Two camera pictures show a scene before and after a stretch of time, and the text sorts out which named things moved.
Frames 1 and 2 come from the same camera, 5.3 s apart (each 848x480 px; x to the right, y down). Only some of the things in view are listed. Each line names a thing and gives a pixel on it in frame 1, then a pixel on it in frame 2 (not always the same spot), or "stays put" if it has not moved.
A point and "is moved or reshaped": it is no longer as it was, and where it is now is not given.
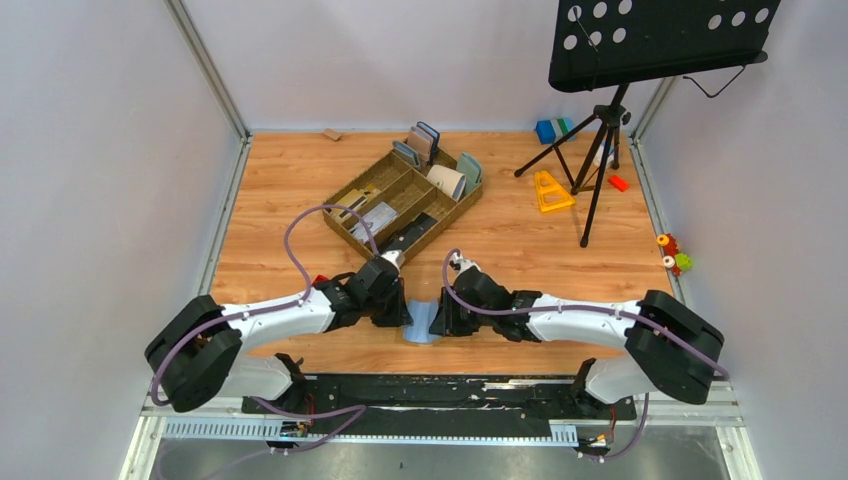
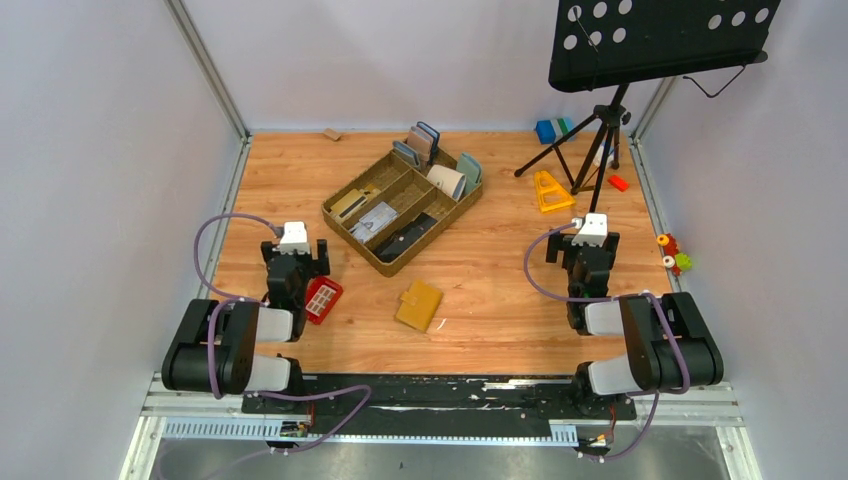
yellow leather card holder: [422, 311] is moved or reshaped
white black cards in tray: [375, 221] stays put
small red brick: [617, 182] stays put
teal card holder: [468, 166] stays put
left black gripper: [401, 316] to [318, 266]
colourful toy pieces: [674, 259] stays put
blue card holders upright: [421, 147] stays put
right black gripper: [445, 323] to [560, 242]
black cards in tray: [409, 233] stays put
